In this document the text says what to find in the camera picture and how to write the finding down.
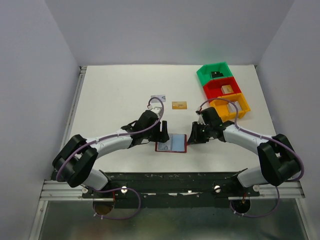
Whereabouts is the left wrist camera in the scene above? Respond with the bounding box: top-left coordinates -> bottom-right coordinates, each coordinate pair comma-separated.
147,105 -> 163,119

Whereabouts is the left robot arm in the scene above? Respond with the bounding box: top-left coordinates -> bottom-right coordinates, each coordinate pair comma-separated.
52,107 -> 169,198

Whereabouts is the aluminium front rail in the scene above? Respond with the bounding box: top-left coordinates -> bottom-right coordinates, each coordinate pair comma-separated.
39,180 -> 305,202

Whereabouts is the black item in green bin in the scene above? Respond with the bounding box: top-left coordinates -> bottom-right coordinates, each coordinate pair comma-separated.
211,71 -> 224,79

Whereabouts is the red plastic bin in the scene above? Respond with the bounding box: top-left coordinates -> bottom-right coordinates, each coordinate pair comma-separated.
203,76 -> 242,99

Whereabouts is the gold credit card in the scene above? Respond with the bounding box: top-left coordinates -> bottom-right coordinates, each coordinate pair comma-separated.
172,101 -> 188,110

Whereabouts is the aluminium left side rail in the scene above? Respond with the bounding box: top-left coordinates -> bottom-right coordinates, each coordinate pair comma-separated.
59,66 -> 88,152

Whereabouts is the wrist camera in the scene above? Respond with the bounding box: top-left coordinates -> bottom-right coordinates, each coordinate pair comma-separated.
147,105 -> 163,119
195,108 -> 205,125

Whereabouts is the white VIP card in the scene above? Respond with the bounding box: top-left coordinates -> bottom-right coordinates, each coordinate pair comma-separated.
150,94 -> 166,103
156,140 -> 172,152

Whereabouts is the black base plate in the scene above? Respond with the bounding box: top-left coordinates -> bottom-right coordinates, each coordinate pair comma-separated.
51,171 -> 292,210

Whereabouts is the aluminium rail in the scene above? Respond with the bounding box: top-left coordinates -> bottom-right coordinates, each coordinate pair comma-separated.
39,180 -> 305,202
59,66 -> 88,152

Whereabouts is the white box in yellow bin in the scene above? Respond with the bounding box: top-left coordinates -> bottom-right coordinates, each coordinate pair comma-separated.
227,101 -> 242,114

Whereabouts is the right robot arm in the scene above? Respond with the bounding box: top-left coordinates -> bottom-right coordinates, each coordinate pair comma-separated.
187,107 -> 302,196

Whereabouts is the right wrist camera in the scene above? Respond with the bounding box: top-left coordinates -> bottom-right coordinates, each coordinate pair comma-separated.
195,108 -> 205,125

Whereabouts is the red leather card holder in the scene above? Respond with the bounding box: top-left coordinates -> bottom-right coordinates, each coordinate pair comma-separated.
155,133 -> 187,153

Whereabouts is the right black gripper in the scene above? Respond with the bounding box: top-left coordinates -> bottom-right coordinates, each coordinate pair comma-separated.
187,121 -> 213,144

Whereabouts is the yellow plastic bin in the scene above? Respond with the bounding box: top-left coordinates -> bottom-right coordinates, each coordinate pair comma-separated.
209,93 -> 251,122

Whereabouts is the green plastic bin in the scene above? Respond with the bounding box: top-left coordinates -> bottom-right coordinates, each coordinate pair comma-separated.
196,62 -> 233,86

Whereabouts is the tan box in red bin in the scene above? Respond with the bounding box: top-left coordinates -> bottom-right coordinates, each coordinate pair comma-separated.
221,85 -> 234,95

